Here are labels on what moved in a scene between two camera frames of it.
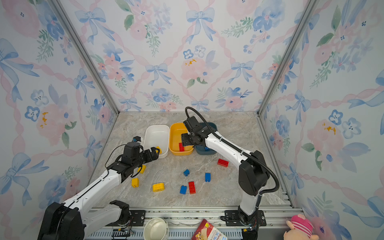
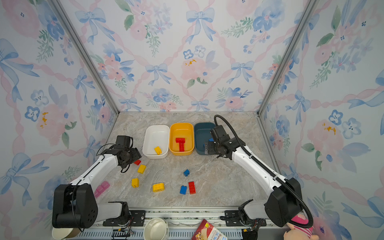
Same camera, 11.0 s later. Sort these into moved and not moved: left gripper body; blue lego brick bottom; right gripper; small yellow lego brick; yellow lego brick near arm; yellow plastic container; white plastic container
Moved: right gripper; left gripper body
Not moved: small yellow lego brick; yellow lego brick near arm; blue lego brick bottom; yellow plastic container; white plastic container
